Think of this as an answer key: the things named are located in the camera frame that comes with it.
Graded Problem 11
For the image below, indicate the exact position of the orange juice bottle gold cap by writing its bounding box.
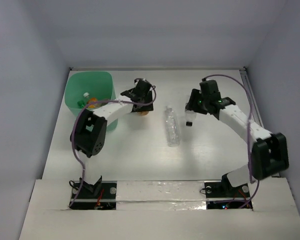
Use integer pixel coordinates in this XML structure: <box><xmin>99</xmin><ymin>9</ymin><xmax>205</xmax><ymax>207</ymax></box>
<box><xmin>137</xmin><ymin>111</ymin><xmax>149</xmax><ymax>116</ymax></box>

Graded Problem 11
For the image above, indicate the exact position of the clear bottle black cap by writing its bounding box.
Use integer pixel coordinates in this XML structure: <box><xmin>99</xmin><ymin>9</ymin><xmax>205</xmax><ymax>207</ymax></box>
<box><xmin>185</xmin><ymin>110</ymin><xmax>197</xmax><ymax>127</ymax></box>

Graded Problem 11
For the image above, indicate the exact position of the clear crushed water bottle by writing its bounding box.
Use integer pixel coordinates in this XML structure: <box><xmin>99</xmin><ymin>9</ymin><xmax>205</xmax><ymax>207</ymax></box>
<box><xmin>164</xmin><ymin>106</ymin><xmax>180</xmax><ymax>147</ymax></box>

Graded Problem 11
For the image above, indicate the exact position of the small orange juice bottle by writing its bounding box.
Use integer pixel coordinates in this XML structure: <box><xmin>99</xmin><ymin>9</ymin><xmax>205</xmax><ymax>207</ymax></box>
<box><xmin>87</xmin><ymin>97</ymin><xmax>101</xmax><ymax>109</ymax></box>

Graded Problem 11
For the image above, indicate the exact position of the green plastic soda bottle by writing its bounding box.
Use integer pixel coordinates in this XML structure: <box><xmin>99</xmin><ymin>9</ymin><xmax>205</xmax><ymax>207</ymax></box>
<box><xmin>77</xmin><ymin>100</ymin><xmax>87</xmax><ymax>109</ymax></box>

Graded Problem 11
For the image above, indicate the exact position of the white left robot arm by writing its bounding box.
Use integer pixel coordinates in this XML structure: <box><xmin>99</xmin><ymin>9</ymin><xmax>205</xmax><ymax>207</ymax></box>
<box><xmin>70</xmin><ymin>78</ymin><xmax>157</xmax><ymax>198</ymax></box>

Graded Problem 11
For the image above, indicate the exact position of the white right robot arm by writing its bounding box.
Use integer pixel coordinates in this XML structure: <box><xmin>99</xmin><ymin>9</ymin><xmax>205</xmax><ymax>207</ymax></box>
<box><xmin>185</xmin><ymin>80</ymin><xmax>290</xmax><ymax>196</ymax></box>

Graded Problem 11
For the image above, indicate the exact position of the green plastic bin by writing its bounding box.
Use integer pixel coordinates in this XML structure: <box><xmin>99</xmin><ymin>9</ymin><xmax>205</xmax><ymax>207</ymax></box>
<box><xmin>64</xmin><ymin>71</ymin><xmax>119</xmax><ymax>133</ymax></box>

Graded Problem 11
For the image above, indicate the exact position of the silver foil tape strip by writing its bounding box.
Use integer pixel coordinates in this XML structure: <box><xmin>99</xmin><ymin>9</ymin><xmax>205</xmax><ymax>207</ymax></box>
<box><xmin>115</xmin><ymin>181</ymin><xmax>207</xmax><ymax>211</ymax></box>

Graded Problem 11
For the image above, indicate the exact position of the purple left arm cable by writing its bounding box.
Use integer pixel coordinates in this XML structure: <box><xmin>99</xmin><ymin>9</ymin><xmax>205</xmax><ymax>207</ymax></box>
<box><xmin>69</xmin><ymin>77</ymin><xmax>158</xmax><ymax>203</ymax></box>

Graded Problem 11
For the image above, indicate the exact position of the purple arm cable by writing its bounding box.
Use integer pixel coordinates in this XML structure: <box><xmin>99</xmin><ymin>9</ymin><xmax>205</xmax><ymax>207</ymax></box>
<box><xmin>69</xmin><ymin>77</ymin><xmax>158</xmax><ymax>203</ymax></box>
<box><xmin>201</xmin><ymin>74</ymin><xmax>261</xmax><ymax>209</ymax></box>

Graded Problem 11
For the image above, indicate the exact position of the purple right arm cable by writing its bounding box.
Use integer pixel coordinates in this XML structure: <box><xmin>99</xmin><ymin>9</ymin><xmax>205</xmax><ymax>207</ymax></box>
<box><xmin>201</xmin><ymin>74</ymin><xmax>261</xmax><ymax>209</ymax></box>

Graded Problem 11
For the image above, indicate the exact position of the aluminium table edge rail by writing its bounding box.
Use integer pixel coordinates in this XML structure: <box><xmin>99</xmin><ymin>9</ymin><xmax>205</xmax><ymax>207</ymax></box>
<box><xmin>239</xmin><ymin>67</ymin><xmax>264</xmax><ymax>127</ymax></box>

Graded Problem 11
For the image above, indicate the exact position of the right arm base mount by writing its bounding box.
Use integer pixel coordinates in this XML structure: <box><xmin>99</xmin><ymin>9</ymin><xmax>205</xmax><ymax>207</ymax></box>
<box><xmin>199</xmin><ymin>175</ymin><xmax>253</xmax><ymax>210</ymax></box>

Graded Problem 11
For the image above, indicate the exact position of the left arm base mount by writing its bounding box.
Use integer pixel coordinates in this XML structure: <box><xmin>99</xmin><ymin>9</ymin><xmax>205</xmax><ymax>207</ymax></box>
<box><xmin>69</xmin><ymin>176</ymin><xmax>117</xmax><ymax>210</ymax></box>

